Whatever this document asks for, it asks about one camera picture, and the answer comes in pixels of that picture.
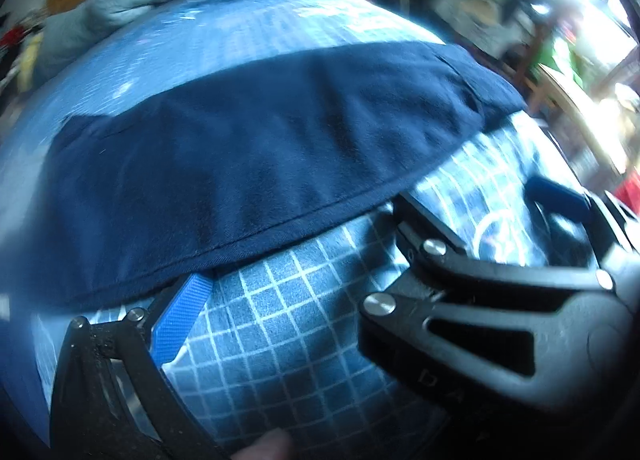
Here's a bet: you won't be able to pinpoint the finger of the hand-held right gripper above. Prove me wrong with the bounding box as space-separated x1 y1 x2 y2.
526 177 608 223
359 193 637 415

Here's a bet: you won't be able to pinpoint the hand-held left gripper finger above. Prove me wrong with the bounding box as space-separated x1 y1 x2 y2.
49 273 216 460

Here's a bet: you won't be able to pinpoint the navy blue cloth garment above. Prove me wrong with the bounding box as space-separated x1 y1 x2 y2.
30 40 529 309

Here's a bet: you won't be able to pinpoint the blue gridded bed sheet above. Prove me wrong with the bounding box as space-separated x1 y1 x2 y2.
0 0 601 460

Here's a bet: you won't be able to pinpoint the red cloth items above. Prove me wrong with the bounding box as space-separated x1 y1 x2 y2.
0 23 33 54

